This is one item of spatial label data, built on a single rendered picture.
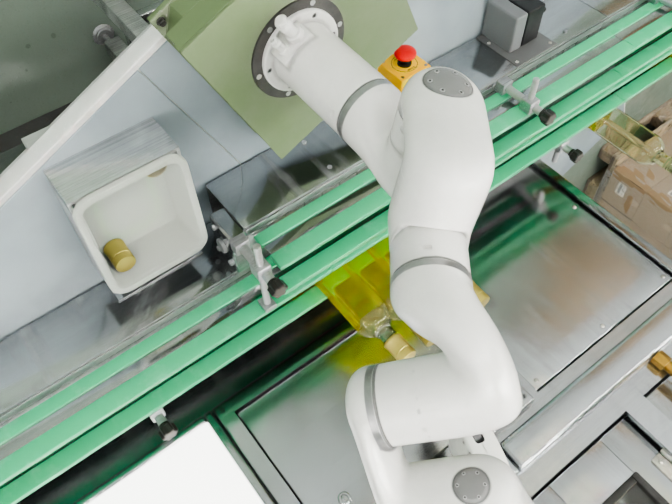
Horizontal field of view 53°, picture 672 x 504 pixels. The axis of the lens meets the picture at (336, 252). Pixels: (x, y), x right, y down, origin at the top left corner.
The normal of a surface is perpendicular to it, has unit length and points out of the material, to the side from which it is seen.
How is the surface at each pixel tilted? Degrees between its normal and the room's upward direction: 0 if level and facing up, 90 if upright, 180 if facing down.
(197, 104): 0
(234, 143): 0
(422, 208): 67
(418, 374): 113
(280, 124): 1
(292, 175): 90
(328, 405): 90
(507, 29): 90
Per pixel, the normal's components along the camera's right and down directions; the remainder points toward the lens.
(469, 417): -0.21, 0.39
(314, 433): -0.01, -0.58
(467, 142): 0.27, -0.59
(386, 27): 0.60, 0.66
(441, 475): -0.37, -0.74
